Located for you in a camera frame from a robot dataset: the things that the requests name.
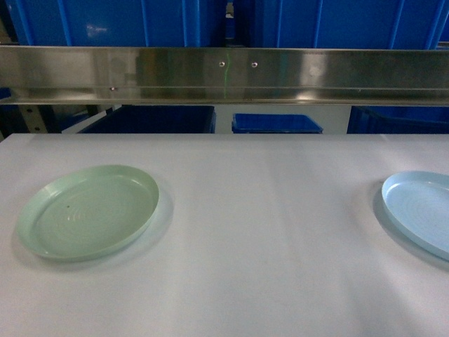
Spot small blue bin lower centre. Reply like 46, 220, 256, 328
232, 113, 323, 134

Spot blue bin lower left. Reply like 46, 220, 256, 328
81, 105, 216, 134

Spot pale green round plate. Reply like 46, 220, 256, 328
15, 165, 160, 262

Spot blue bin lower right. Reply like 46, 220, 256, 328
347, 106, 448, 134

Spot large blue bin right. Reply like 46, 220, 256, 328
233, 0, 448, 50

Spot large blue bin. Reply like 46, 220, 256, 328
233, 0, 448, 50
1, 0, 227, 47

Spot pale blue round plate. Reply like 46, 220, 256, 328
381, 171, 448, 260

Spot large blue bin left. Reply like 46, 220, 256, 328
1, 0, 227, 47

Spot stainless steel shelf rail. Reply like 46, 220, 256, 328
1, 46, 448, 106

